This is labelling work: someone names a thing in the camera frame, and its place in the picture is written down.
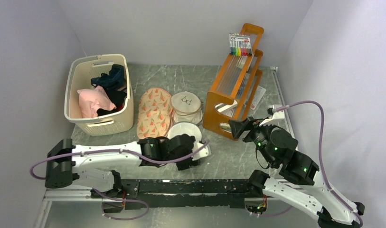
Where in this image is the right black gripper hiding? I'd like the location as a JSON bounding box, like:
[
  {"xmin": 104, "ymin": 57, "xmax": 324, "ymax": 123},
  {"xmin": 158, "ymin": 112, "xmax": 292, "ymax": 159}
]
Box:
[{"xmin": 228, "ymin": 116, "xmax": 277, "ymax": 166}]

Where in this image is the white mesh laundry bag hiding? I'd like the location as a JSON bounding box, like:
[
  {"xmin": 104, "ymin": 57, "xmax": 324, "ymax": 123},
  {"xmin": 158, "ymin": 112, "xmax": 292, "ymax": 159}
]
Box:
[{"xmin": 167, "ymin": 122, "xmax": 202, "ymax": 143}]

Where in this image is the dark blue bra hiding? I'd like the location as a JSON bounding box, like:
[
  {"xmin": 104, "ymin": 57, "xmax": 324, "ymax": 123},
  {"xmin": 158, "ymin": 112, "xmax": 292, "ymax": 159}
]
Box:
[{"xmin": 90, "ymin": 64, "xmax": 124, "ymax": 91}]

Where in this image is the pink bra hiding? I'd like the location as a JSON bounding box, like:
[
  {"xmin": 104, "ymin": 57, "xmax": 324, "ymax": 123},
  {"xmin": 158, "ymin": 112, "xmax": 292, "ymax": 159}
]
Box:
[{"xmin": 77, "ymin": 86, "xmax": 116, "ymax": 118}]

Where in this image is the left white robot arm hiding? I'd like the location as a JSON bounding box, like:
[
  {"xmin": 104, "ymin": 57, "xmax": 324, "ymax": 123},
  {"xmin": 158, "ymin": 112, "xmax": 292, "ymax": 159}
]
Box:
[{"xmin": 45, "ymin": 134, "xmax": 211, "ymax": 198}]

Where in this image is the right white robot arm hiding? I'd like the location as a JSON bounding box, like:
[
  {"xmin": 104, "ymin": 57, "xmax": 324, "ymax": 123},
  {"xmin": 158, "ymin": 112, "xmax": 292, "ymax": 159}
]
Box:
[{"xmin": 228, "ymin": 117, "xmax": 365, "ymax": 228}]

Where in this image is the cream glasses-print laundry bag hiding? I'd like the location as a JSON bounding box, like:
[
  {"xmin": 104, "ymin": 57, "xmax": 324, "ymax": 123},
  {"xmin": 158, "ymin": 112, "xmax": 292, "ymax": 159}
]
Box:
[{"xmin": 170, "ymin": 91, "xmax": 203, "ymax": 124}]

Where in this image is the floral peach laundry bag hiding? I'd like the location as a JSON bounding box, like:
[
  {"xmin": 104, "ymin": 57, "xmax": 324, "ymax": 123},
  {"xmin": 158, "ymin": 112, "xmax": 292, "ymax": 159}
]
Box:
[{"xmin": 137, "ymin": 87, "xmax": 173, "ymax": 139}]

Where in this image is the cream plastic laundry basket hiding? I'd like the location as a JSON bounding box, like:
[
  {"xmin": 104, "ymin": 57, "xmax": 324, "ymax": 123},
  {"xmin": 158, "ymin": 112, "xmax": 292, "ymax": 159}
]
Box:
[{"xmin": 64, "ymin": 54, "xmax": 134, "ymax": 136}]

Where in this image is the white paper leaflet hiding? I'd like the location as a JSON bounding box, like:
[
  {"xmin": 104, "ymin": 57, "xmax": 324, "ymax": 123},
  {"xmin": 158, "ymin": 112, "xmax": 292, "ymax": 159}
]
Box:
[{"xmin": 250, "ymin": 86, "xmax": 266, "ymax": 110}]

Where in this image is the orange wooden rack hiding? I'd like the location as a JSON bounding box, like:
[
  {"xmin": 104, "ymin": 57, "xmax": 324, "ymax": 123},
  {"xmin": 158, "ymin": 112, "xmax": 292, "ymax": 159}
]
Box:
[{"xmin": 203, "ymin": 23, "xmax": 264, "ymax": 139}]

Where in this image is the coloured marker pen pack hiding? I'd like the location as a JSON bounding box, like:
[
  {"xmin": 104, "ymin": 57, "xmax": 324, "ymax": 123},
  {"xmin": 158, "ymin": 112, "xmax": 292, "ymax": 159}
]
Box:
[{"xmin": 229, "ymin": 33, "xmax": 253, "ymax": 57}]

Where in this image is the black garment in basket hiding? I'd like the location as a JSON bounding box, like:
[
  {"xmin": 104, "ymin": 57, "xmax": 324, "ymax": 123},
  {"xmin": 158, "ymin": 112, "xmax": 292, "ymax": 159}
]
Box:
[{"xmin": 97, "ymin": 89, "xmax": 127, "ymax": 116}]

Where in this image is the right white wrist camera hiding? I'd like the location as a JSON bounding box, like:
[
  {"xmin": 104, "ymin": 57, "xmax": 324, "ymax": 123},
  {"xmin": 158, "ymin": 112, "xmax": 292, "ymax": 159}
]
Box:
[{"xmin": 259, "ymin": 104, "xmax": 285, "ymax": 126}]

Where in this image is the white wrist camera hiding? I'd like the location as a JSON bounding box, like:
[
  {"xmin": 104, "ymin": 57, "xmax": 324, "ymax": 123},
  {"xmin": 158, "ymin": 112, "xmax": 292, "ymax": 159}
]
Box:
[
  {"xmin": 192, "ymin": 139, "xmax": 212, "ymax": 161},
  {"xmin": 259, "ymin": 104, "xmax": 285, "ymax": 126}
]

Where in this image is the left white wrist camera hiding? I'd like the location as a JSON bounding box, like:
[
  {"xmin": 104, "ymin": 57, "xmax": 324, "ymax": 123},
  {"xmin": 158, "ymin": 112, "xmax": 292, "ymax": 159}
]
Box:
[{"xmin": 192, "ymin": 139, "xmax": 212, "ymax": 161}]

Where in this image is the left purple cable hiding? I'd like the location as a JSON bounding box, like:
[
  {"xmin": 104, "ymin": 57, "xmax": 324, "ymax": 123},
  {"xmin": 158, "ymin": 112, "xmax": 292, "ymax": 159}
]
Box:
[{"xmin": 29, "ymin": 138, "xmax": 210, "ymax": 181}]

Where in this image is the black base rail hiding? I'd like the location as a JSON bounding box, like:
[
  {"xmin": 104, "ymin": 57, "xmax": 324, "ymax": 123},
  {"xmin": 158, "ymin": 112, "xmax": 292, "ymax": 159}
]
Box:
[{"xmin": 91, "ymin": 179, "xmax": 269, "ymax": 210}]

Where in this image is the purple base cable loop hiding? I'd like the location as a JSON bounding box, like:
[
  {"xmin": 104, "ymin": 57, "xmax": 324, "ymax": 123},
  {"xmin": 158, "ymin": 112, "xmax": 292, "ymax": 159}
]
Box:
[{"xmin": 92, "ymin": 189, "xmax": 150, "ymax": 221}]

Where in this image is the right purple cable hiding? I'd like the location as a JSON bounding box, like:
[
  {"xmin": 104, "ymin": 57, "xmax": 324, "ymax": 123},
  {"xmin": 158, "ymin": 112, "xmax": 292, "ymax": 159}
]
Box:
[{"xmin": 273, "ymin": 100, "xmax": 364, "ymax": 228}]

